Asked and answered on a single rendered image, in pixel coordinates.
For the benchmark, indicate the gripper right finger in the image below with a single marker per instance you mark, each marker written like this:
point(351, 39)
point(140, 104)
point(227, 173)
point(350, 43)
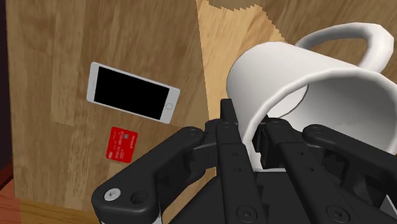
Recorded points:
point(322, 173)

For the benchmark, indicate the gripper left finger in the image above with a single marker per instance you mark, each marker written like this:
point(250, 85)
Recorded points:
point(145, 183)

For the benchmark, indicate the white mug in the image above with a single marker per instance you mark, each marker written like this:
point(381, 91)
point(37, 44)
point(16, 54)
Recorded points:
point(310, 80)

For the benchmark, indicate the red card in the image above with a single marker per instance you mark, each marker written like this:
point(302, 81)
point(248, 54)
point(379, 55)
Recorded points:
point(122, 144)

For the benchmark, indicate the white smartphone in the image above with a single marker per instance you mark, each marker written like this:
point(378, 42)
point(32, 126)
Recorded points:
point(131, 92)

